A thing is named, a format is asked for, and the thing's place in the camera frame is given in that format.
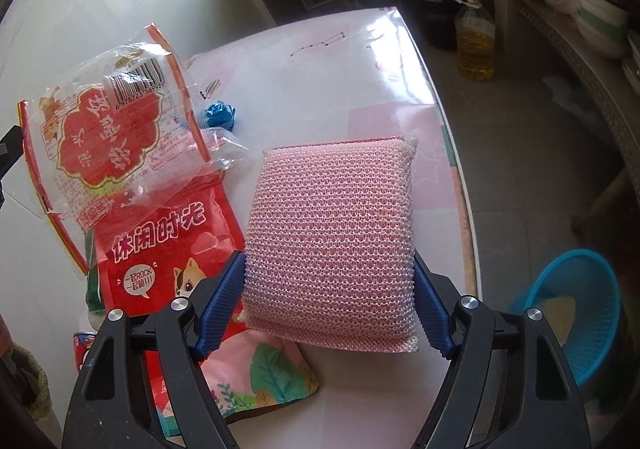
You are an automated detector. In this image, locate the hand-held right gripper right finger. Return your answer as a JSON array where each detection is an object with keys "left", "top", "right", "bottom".
[{"left": 410, "top": 254, "right": 593, "bottom": 449}]

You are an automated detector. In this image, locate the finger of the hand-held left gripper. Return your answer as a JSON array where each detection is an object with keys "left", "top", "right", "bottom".
[{"left": 0, "top": 125, "right": 25, "bottom": 210}]

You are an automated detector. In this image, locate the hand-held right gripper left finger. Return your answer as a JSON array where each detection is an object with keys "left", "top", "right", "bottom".
[{"left": 61, "top": 249, "right": 248, "bottom": 449}]

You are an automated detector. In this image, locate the red snack bag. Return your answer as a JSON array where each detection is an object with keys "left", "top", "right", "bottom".
[{"left": 92, "top": 174, "right": 247, "bottom": 435}]

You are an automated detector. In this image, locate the clear wrapper with red print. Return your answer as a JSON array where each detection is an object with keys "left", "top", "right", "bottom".
[{"left": 17, "top": 24, "right": 261, "bottom": 276}]

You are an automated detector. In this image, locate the pink mesh scrubbing sponge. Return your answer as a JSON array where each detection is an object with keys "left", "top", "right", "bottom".
[{"left": 239, "top": 133, "right": 421, "bottom": 354}]

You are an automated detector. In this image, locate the blue mesh waste basket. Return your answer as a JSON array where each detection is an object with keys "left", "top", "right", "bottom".
[{"left": 507, "top": 249, "right": 623, "bottom": 387}]

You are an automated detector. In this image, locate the leaf print pad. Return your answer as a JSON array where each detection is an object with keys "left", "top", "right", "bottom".
[{"left": 150, "top": 326, "right": 321, "bottom": 435}]

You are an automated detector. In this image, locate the red can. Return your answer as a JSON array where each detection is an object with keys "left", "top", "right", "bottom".
[{"left": 74, "top": 329, "right": 101, "bottom": 375}]

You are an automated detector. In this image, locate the blue plastic wrapper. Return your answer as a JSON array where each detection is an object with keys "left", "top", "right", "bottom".
[{"left": 202, "top": 100, "right": 241, "bottom": 132}]

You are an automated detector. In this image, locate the person's fuzzy sleeve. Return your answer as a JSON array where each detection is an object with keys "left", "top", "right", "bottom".
[{"left": 0, "top": 319, "right": 51, "bottom": 422}]

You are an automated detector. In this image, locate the cooking oil bottle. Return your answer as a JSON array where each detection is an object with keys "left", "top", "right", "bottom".
[{"left": 454, "top": 0, "right": 497, "bottom": 82}]

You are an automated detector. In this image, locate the metal-edged kitchen counter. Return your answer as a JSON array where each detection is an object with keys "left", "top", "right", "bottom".
[{"left": 517, "top": 0, "right": 640, "bottom": 210}]

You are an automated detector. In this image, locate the dark bucket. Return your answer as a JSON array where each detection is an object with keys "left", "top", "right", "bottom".
[{"left": 412, "top": 0, "right": 461, "bottom": 50}]

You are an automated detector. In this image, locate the stack of white bowls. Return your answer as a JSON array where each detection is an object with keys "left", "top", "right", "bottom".
[{"left": 572, "top": 0, "right": 631, "bottom": 60}]

